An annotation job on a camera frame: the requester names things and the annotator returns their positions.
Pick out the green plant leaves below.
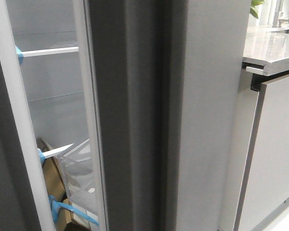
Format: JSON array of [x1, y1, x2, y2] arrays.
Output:
[[250, 0, 265, 19]]

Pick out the lower white fridge shelf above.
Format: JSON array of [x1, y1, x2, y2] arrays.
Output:
[[42, 144, 73, 158]]

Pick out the blue tape piece upper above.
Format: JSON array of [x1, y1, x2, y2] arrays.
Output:
[[15, 46, 24, 65]]

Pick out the blue tape piece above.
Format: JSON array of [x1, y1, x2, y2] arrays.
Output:
[[37, 148, 45, 165], [15, 46, 24, 65]]

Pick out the white fridge shelf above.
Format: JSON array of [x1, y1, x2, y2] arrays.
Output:
[[22, 46, 79, 58], [42, 144, 73, 158]]

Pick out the blue tape strip bottom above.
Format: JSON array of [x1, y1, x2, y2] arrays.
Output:
[[48, 195, 99, 226]]

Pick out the dark grey fridge door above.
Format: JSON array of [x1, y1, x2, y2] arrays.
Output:
[[0, 63, 41, 231], [88, 0, 250, 231]]

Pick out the grey stone kitchen countertop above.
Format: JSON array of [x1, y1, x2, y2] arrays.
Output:
[[242, 26, 289, 76]]

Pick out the blue tape piece middle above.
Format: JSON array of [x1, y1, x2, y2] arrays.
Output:
[[37, 148, 45, 165]]

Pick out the white cabinet side panel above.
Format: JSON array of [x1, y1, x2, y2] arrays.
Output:
[[219, 69, 258, 231]]

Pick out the clear plastic fridge drawer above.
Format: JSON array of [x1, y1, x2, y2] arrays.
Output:
[[57, 139, 98, 214]]

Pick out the metal kitchen faucet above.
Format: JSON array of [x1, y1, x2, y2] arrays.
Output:
[[272, 0, 289, 27]]

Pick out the upper white fridge shelf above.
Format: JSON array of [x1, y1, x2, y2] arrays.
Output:
[[22, 46, 79, 58]]

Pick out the brown cardboard packing piece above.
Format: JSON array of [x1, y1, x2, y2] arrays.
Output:
[[36, 138, 91, 231]]

